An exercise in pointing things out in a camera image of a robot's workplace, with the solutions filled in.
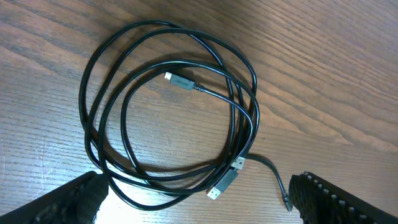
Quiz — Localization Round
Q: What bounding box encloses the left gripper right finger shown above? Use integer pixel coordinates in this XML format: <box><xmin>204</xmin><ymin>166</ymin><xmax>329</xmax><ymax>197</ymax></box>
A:
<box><xmin>289</xmin><ymin>172</ymin><xmax>397</xmax><ymax>224</ymax></box>

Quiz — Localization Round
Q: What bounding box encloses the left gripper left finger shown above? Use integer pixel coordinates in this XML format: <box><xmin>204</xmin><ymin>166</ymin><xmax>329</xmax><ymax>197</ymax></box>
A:
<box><xmin>1</xmin><ymin>171</ymin><xmax>109</xmax><ymax>224</ymax></box>

